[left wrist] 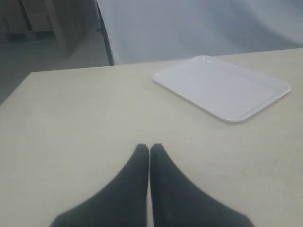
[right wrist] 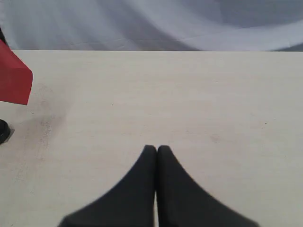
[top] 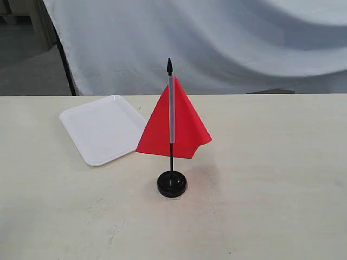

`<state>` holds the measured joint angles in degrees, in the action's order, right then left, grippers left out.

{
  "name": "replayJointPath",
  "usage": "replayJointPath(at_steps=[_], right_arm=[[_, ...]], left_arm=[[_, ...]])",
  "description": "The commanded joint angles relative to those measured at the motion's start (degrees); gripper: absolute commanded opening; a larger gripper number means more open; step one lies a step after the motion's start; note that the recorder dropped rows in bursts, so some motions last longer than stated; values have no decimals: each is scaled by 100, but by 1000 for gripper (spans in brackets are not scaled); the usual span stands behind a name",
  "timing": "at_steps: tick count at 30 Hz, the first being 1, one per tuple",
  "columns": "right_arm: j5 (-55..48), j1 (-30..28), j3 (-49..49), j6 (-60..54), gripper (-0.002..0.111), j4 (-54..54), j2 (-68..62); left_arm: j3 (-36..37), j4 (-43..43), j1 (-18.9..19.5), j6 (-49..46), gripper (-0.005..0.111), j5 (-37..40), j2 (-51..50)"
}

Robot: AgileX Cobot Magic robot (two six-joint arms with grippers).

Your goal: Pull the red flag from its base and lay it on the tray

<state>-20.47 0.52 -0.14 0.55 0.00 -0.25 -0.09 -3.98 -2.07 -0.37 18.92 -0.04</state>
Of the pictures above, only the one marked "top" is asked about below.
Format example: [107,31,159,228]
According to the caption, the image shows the red flag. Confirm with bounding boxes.
[136,58,212,171]

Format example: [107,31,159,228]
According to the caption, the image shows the black round flag base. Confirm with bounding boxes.
[157,171,188,198]

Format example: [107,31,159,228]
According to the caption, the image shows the white plastic tray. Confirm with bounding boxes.
[59,95,147,167]

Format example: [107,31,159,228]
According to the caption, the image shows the white backdrop cloth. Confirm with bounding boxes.
[45,1,346,95]

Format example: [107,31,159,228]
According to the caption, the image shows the black backdrop stand pole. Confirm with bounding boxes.
[54,28,76,96]

